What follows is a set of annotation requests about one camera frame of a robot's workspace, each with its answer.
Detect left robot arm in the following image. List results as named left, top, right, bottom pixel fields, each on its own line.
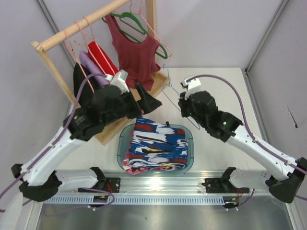
left=11, top=83, right=162, bottom=202

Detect purple garment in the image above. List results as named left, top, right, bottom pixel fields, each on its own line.
left=79, top=50, right=110, bottom=86

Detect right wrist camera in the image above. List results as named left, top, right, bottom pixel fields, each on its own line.
left=180, top=77, right=201, bottom=100

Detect pink hanger with purple garment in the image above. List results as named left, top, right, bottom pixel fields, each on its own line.
left=75, top=22, right=106, bottom=75

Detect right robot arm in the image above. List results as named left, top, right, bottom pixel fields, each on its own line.
left=178, top=91, right=307, bottom=203

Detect pink empty wire hanger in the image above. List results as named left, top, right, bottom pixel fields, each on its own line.
left=111, top=0, right=172, bottom=59

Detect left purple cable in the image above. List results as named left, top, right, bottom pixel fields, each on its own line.
left=0, top=73, right=108, bottom=213

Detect red garment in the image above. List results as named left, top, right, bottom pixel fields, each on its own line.
left=87, top=41, right=119, bottom=75

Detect green hanger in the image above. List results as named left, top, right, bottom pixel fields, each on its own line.
left=101, top=11, right=168, bottom=59

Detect pink hanger with red garment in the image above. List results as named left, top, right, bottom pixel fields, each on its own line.
left=83, top=16, right=118, bottom=75

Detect wooden clothes rack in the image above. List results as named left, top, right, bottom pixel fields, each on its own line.
left=31, top=0, right=169, bottom=145

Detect pink hanger with black garment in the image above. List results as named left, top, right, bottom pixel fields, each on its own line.
left=62, top=29, right=87, bottom=79

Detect black garment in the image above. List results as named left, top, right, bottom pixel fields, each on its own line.
left=73, top=62, right=99, bottom=107

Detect white slotted cable duct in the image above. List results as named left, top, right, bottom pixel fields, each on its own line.
left=44, top=195, right=225, bottom=205

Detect teal plastic basket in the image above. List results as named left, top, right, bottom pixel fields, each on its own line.
left=117, top=124, right=194, bottom=176

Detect blue patterned trousers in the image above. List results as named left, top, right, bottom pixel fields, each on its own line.
left=122, top=116, right=188, bottom=171

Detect aluminium mounting rail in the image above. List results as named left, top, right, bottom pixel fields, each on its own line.
left=47, top=169, right=295, bottom=196

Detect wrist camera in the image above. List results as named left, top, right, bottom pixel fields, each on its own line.
left=180, top=77, right=201, bottom=100
left=106, top=70, right=130, bottom=92

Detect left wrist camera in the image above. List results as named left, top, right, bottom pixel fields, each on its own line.
left=106, top=70, right=130, bottom=92

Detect light blue wire hanger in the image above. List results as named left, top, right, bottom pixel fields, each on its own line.
left=161, top=64, right=201, bottom=130

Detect maroon tank top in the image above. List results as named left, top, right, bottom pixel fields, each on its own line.
left=105, top=14, right=161, bottom=91

